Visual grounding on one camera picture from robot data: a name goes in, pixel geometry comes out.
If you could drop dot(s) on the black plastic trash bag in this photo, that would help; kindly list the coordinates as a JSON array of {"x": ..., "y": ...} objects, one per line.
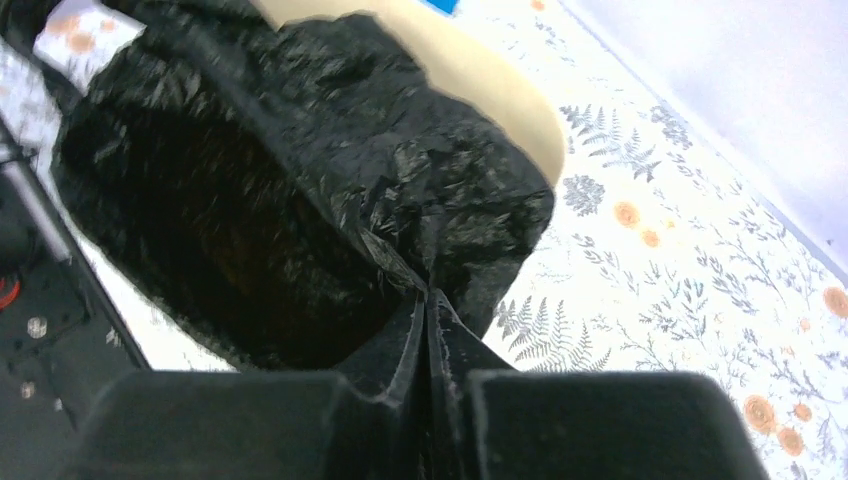
[{"x": 278, "y": 193}]

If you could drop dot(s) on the bright blue folded cloth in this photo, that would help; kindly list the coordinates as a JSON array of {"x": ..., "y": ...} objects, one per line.
[{"x": 447, "y": 7}]

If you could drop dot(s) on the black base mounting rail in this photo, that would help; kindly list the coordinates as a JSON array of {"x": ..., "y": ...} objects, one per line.
[{"x": 62, "y": 339}]

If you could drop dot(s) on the floral patterned table mat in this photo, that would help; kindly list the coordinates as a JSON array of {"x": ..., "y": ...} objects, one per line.
[{"x": 649, "y": 264}]

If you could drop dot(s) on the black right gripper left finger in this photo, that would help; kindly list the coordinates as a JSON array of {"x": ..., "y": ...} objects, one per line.
[{"x": 358, "y": 420}]

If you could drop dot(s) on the beige plastic trash bin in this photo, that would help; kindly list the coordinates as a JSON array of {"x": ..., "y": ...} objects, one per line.
[{"x": 456, "y": 64}]

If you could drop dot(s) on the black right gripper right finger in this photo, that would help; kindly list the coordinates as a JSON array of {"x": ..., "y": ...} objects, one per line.
[{"x": 490, "y": 421}]

